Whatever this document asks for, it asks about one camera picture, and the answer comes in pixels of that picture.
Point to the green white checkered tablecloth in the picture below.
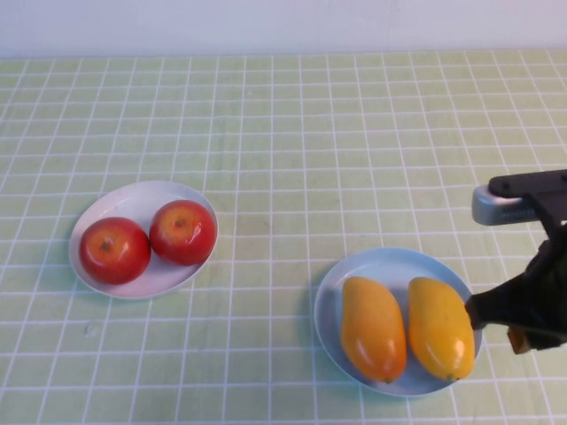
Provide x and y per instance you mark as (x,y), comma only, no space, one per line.
(310,133)

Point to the red apple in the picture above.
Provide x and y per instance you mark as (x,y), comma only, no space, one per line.
(184,234)
(115,252)

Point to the orange yellow mango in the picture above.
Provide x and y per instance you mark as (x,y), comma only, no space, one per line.
(373,329)

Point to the light blue round plate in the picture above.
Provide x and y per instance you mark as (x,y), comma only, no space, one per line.
(330,319)

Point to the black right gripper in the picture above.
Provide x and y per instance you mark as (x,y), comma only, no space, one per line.
(549,301)

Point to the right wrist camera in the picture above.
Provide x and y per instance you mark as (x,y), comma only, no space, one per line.
(500,212)

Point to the whitish round plastic plate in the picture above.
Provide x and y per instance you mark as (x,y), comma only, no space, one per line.
(128,201)

